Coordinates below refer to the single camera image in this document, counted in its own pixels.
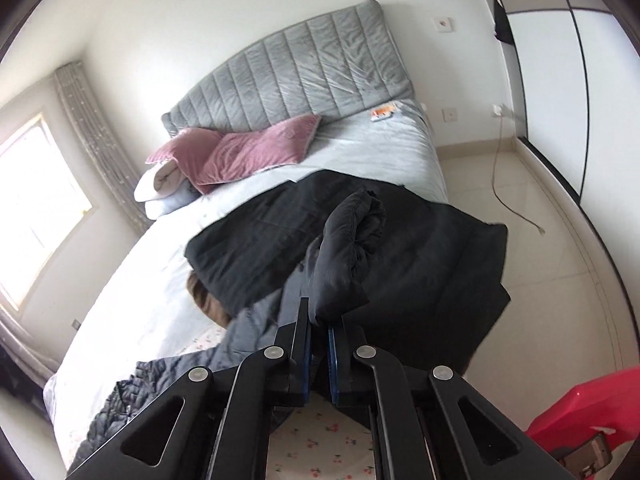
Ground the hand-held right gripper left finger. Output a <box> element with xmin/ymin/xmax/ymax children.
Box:
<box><xmin>65</xmin><ymin>298</ymin><xmax>313</xmax><ymax>480</ymax></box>

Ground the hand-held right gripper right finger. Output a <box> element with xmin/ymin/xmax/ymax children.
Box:
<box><xmin>327</xmin><ymin>314</ymin><xmax>576</xmax><ymax>480</ymax></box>

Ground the black padded jacket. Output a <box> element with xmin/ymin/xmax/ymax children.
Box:
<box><xmin>185</xmin><ymin>169</ymin><xmax>512</xmax><ymax>377</ymax></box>

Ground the floral bed sheet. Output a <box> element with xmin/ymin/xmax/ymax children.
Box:
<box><xmin>264</xmin><ymin>402</ymin><xmax>377</xmax><ymax>480</ymax></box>

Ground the grey quilted garment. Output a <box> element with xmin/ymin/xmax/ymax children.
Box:
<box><xmin>66</xmin><ymin>287</ymin><xmax>296</xmax><ymax>476</ymax></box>

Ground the brown fur cloth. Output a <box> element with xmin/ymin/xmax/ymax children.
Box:
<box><xmin>186</xmin><ymin>271</ymin><xmax>232</xmax><ymax>327</ymax></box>

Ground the bed with pale sheet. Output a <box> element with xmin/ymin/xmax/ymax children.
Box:
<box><xmin>42</xmin><ymin>98</ymin><xmax>449</xmax><ymax>466</ymax></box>

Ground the pink velvet pillow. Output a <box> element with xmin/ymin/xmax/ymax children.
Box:
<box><xmin>145</xmin><ymin>114</ymin><xmax>322</xmax><ymax>196</ymax></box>

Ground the white pillow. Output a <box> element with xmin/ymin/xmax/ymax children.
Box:
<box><xmin>133</xmin><ymin>160</ymin><xmax>202</xmax><ymax>220</ymax></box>

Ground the red plastic stool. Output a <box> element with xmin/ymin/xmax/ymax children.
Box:
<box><xmin>525</xmin><ymin>366</ymin><xmax>640</xmax><ymax>461</ymax></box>

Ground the grey quilted headboard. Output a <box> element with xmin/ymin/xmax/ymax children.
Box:
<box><xmin>160</xmin><ymin>0</ymin><xmax>416</xmax><ymax>137</ymax></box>

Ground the grey window curtain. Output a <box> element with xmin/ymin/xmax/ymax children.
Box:
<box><xmin>52</xmin><ymin>61</ymin><xmax>153</xmax><ymax>233</ymax></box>

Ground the window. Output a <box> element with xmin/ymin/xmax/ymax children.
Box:
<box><xmin>0</xmin><ymin>112</ymin><xmax>95</xmax><ymax>313</ymax></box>

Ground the sliding door wardrobe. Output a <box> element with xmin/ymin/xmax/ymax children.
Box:
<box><xmin>484</xmin><ymin>0</ymin><xmax>640</xmax><ymax>321</ymax></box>

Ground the black hanging cloth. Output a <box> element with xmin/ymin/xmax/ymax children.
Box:
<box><xmin>493</xmin><ymin>0</ymin><xmax>516</xmax><ymax>45</ymax></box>

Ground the brown power cable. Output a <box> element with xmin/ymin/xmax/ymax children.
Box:
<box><xmin>491</xmin><ymin>110</ymin><xmax>547</xmax><ymax>234</ymax></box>

